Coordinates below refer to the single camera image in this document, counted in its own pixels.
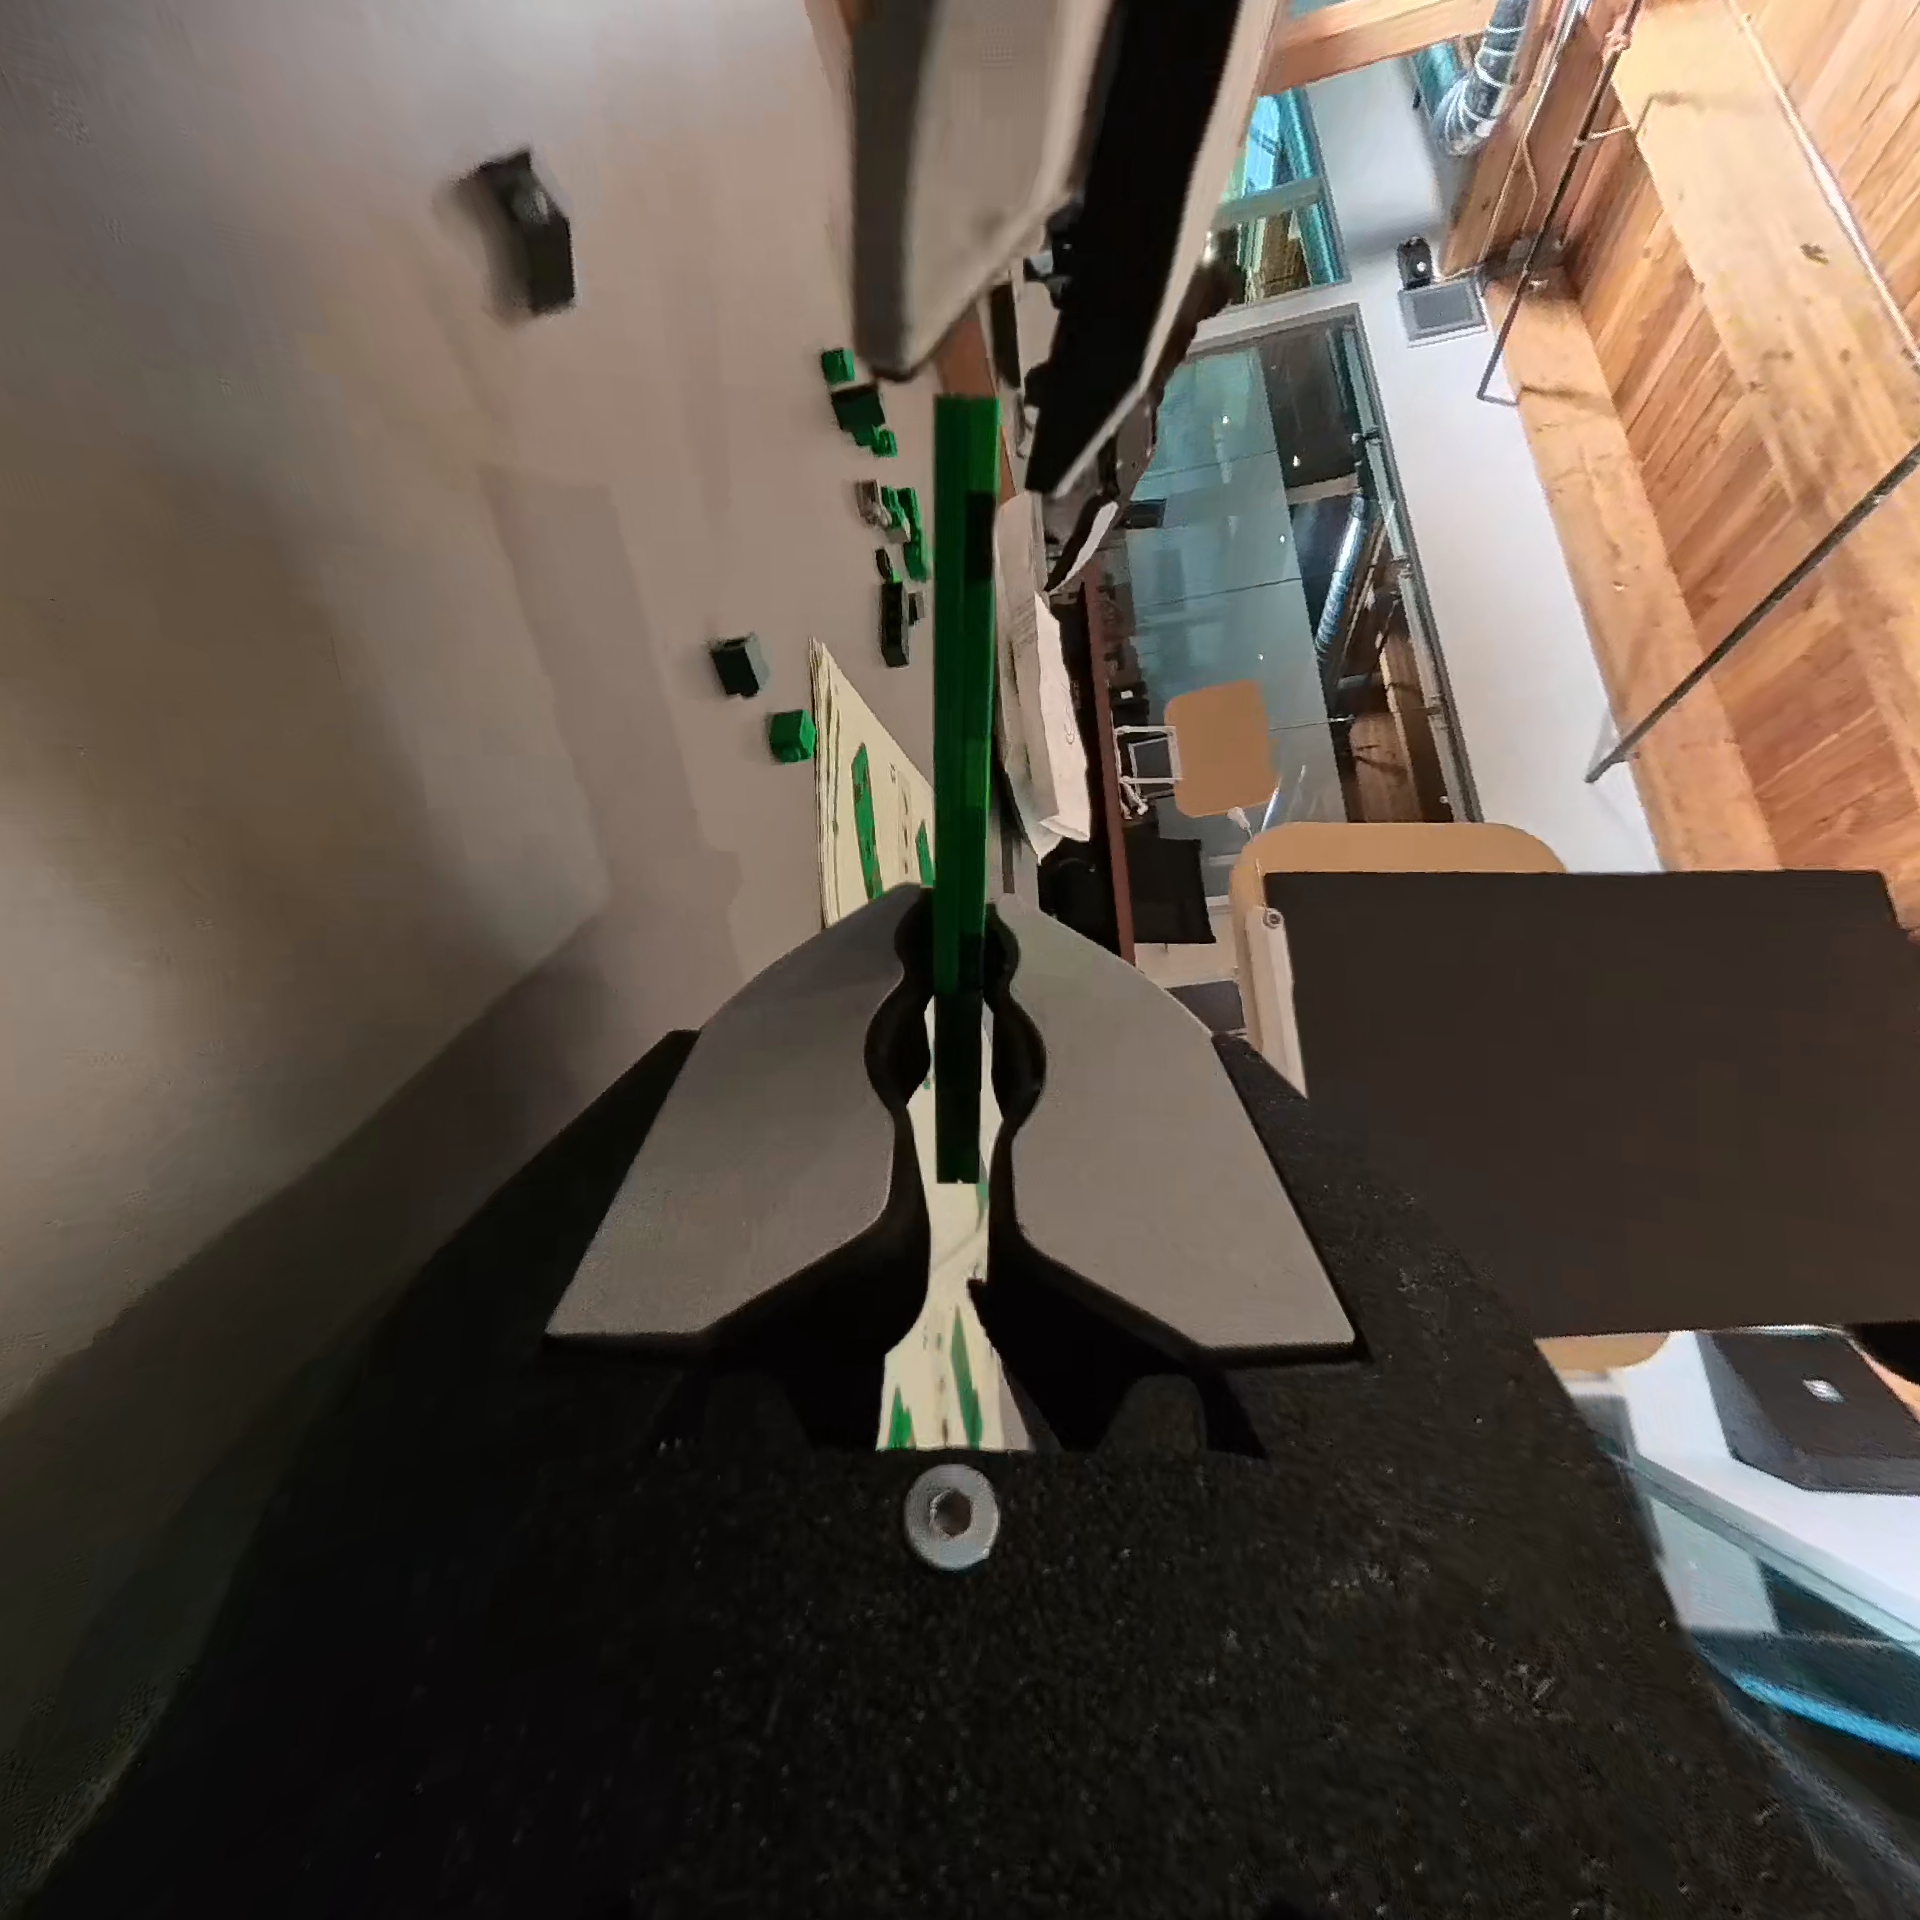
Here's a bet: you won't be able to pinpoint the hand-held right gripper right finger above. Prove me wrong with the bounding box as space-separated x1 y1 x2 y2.
964 894 1360 1452

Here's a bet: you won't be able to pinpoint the dark wooden table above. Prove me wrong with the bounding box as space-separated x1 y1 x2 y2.
1090 585 1134 962

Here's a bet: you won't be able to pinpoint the white paper sheets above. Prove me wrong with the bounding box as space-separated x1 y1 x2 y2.
992 490 1096 847

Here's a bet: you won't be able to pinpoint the open instruction booklet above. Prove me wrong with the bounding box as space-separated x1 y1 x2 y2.
809 641 1035 1452

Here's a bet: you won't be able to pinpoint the black chair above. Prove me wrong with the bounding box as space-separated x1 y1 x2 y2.
1125 832 1216 947

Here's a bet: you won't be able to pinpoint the pile of small bricks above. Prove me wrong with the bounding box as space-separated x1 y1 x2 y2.
816 345 934 671

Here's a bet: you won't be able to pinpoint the glass partition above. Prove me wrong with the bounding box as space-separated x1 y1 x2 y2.
1592 1404 1920 1779

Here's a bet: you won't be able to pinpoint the green brick plate assembly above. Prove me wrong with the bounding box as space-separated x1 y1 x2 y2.
932 394 1005 1186

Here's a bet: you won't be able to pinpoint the black brick with pin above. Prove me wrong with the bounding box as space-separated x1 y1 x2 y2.
448 148 581 318

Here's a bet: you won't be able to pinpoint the black desk divider panel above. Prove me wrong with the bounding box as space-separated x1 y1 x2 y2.
1230 823 1920 1375

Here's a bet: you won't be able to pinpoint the silver ventilation duct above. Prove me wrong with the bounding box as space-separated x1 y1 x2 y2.
1316 502 1378 667

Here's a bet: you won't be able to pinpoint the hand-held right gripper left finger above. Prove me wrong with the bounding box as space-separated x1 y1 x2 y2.
541 884 941 1452

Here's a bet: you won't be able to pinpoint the black speaker box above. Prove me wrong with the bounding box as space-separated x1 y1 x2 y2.
1702 1326 1920 1497

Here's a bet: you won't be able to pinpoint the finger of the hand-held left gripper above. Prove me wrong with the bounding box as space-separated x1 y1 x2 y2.
846 0 1121 380
1024 0 1288 502

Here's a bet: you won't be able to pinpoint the grey desk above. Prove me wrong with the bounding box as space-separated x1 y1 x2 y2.
0 0 1035 1879

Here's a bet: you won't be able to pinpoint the light wooden divider panel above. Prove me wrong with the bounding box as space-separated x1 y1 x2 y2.
1164 679 1277 820

